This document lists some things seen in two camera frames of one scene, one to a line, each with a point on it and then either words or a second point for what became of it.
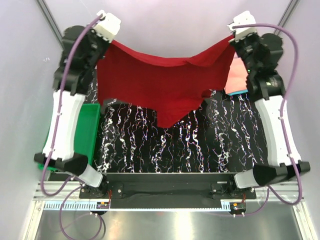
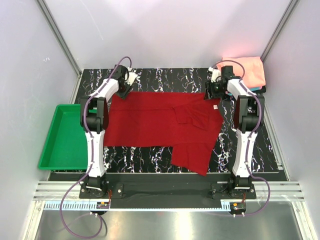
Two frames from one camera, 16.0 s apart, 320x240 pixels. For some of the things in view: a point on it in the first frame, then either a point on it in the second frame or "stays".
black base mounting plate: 168,190 stays
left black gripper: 106,43 to 124,94
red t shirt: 168,87 to 186,121
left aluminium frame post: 51,23 stays
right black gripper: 237,44 to 208,86
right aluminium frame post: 286,15 stays
